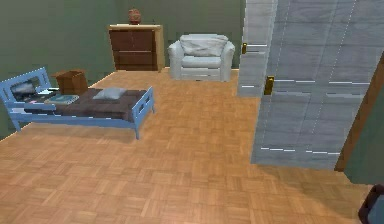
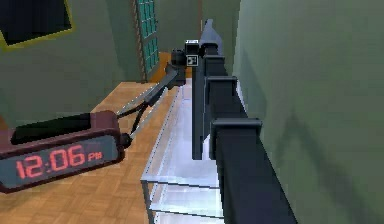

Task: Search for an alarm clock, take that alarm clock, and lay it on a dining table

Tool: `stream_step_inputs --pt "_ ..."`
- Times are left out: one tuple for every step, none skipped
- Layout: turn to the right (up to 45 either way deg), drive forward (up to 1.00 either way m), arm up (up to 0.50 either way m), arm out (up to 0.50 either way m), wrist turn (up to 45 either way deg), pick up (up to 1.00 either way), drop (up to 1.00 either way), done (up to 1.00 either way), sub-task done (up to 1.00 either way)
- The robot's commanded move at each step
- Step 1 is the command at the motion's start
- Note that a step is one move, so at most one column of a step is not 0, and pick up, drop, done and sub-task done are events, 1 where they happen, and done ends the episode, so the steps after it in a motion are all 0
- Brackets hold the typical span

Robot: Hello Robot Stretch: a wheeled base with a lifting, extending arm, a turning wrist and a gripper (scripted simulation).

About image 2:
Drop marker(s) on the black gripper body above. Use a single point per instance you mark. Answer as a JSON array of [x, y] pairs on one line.
[[177, 68]]

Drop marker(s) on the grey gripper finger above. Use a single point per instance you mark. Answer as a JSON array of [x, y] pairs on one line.
[[143, 97], [144, 120]]

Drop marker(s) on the dark red digital alarm clock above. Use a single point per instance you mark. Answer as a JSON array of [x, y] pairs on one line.
[[60, 156]]

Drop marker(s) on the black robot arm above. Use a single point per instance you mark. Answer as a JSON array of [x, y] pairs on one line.
[[246, 166]]

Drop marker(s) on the teal paned window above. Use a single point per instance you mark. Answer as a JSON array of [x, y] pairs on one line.
[[148, 33]]

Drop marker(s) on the glass display cabinet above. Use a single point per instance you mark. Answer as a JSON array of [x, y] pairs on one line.
[[185, 166]]

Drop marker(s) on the yellow framed dark picture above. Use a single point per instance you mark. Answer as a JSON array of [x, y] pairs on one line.
[[31, 18]]

